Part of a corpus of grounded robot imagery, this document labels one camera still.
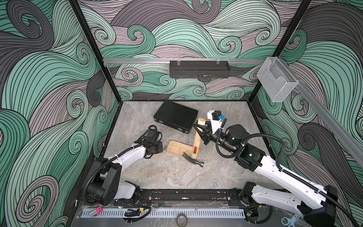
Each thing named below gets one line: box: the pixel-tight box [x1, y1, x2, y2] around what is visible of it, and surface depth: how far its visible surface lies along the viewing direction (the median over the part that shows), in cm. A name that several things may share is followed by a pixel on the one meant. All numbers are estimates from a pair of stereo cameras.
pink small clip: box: [95, 206, 104, 215], surface depth 70 cm
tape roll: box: [175, 212, 189, 227], surface depth 67 cm
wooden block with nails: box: [165, 139, 194, 158], surface depth 91 cm
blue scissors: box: [281, 214, 301, 227], surface depth 67 cm
